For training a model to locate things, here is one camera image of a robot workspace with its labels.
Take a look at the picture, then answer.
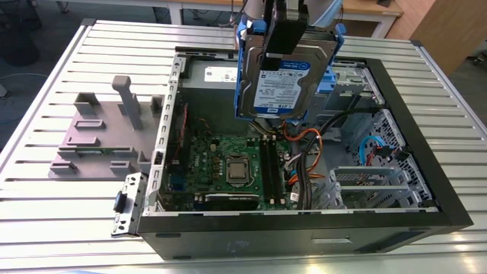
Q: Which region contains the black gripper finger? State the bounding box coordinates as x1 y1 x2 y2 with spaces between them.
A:
259 0 310 72

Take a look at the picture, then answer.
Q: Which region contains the hard disk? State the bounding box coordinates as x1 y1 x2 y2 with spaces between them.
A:
234 14 349 124

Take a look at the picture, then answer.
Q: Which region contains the metal disk bay cage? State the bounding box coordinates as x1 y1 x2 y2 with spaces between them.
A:
305 58 386 138

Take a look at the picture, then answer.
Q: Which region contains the perforated metal disk bay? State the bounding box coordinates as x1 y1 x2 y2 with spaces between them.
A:
329 165 437 211

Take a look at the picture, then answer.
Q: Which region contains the blue plastic bay carrier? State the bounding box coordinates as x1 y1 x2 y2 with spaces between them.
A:
315 67 339 94

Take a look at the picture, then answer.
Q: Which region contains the wooden top desk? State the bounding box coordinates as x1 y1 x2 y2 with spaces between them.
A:
151 0 405 39

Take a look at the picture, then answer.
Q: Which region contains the silver power supply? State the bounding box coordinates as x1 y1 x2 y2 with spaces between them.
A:
178 59 257 138

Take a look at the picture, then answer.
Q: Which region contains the wooden cabinet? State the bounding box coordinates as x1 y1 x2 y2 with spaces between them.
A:
386 0 487 76

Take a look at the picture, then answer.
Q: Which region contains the black RAM slot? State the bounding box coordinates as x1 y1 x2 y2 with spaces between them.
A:
259 135 278 205
269 135 287 205

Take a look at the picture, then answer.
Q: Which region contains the silver CPU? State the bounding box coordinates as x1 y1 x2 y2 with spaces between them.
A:
229 162 247 178

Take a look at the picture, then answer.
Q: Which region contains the CPU socket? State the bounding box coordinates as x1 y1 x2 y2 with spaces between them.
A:
225 154 253 188

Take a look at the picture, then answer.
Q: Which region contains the green motherboard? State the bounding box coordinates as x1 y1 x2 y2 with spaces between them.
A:
166 135 302 212

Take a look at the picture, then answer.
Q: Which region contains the grey parts rack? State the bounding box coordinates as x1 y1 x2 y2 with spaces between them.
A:
48 75 169 181

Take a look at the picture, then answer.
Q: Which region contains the black graphics card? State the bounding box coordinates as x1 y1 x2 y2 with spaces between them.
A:
194 193 262 212

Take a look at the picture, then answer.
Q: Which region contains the green RAM stick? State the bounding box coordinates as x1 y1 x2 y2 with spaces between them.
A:
75 147 115 156

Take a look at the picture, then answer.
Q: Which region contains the black office chair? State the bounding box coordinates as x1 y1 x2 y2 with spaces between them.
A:
0 0 43 68

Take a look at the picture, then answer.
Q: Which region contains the black open PC case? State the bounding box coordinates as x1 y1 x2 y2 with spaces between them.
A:
135 45 475 260

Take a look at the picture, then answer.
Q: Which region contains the thick black cable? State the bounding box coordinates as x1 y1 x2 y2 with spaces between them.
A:
297 107 382 211

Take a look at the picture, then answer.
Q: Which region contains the orange yellow power wire bundle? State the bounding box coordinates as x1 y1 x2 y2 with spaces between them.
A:
283 122 326 179

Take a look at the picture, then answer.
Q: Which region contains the red black twisted wire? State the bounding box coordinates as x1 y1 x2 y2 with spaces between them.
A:
173 103 190 165

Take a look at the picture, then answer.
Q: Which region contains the blue data wire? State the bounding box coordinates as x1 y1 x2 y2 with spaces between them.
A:
359 136 391 166

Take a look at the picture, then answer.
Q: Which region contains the black power connector wire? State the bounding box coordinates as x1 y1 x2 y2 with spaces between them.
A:
375 145 413 165

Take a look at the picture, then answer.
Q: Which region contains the hinged metal slot bracket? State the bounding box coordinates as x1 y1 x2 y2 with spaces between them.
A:
110 172 150 237

